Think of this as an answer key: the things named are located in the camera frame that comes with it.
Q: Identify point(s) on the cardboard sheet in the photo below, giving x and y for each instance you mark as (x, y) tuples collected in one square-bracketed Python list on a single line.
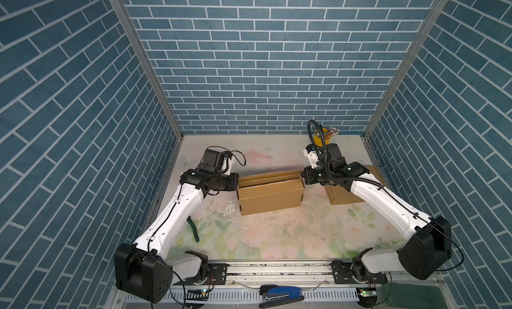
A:
[(270, 192)]

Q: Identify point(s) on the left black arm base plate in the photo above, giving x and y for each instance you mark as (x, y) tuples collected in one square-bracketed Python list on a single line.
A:
[(213, 273)]

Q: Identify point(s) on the blue black stapler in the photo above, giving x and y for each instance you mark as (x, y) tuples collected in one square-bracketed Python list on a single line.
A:
[(274, 295)]

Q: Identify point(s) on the green box at front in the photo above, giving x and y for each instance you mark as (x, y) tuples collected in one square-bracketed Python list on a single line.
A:
[(414, 296)]

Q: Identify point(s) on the cardboard box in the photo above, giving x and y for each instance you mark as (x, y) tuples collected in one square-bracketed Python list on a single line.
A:
[(338, 195)]

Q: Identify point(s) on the green handled pliers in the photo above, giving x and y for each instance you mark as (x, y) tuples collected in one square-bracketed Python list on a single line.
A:
[(193, 229)]

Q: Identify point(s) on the pens in cup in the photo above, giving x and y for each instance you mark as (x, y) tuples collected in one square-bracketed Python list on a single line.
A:
[(330, 133)]

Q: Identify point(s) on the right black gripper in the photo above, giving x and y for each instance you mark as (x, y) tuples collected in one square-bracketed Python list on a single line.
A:
[(307, 176)]

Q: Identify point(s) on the aluminium front rail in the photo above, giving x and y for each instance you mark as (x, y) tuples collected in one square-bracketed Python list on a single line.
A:
[(245, 277)]

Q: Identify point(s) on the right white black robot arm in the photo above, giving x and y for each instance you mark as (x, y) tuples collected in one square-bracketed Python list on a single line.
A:
[(428, 243)]

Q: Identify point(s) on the yellow pen cup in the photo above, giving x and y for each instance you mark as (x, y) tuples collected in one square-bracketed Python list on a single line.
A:
[(317, 139)]

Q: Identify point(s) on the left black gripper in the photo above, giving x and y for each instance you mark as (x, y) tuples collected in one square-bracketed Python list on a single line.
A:
[(234, 182)]

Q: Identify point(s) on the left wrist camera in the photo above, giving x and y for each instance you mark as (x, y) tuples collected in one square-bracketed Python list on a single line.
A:
[(227, 165)]

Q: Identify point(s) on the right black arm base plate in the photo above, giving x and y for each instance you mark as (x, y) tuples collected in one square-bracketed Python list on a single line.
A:
[(350, 273)]

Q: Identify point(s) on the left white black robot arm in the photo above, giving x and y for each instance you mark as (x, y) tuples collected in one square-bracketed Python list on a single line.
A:
[(141, 268)]

